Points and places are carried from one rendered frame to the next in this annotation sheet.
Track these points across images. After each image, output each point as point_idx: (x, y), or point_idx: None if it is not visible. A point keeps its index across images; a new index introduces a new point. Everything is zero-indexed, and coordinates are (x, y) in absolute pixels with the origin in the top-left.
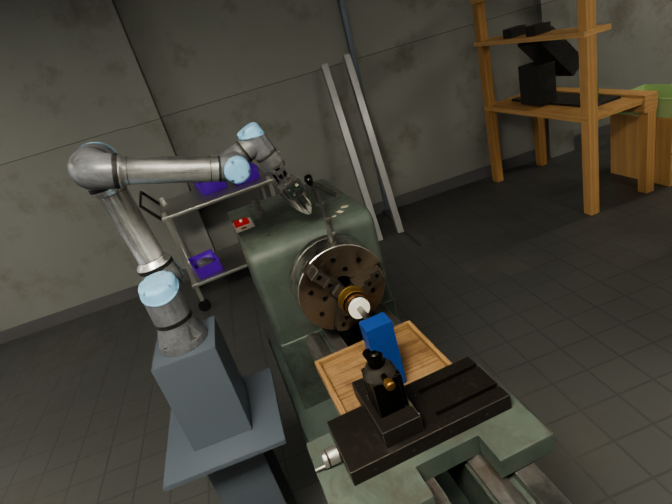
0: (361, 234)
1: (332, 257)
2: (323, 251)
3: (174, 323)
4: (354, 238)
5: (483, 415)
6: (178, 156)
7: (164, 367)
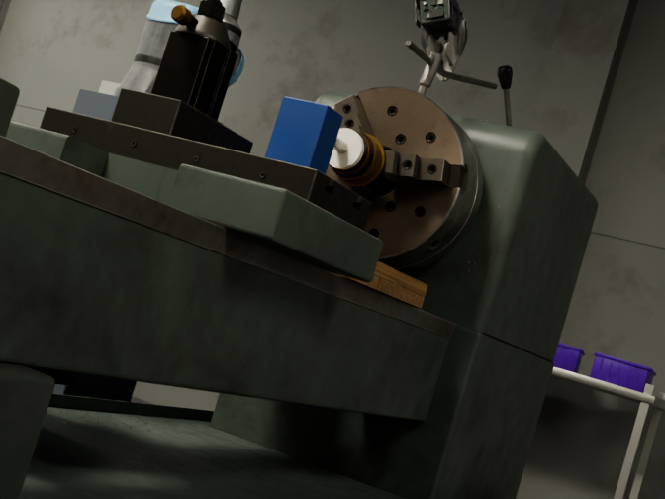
0: (497, 161)
1: (394, 105)
2: (388, 86)
3: (149, 55)
4: (472, 144)
5: (255, 173)
6: None
7: (93, 94)
